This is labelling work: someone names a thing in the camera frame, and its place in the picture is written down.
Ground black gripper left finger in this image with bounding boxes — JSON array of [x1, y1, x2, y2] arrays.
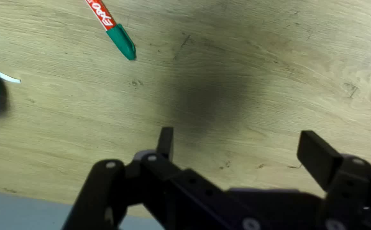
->
[[62, 126, 235, 230]]

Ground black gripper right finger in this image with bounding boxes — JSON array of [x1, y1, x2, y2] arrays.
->
[[296, 129, 371, 230]]

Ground red white marker green cap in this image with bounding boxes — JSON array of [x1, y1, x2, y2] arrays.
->
[[85, 0, 139, 62]]

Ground white tape strip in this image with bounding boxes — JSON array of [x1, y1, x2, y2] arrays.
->
[[0, 68, 24, 86]]

